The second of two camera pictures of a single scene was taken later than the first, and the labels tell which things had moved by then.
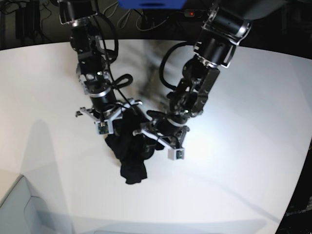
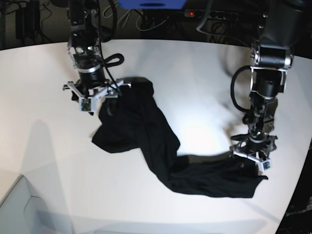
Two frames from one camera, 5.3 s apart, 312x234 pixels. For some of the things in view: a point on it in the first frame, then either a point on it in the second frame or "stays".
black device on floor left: [28, 20] stays
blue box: [151, 4] stays
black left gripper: [103, 101] → [91, 77]
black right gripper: [164, 127] → [264, 144]
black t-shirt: [130, 147] → [131, 121]
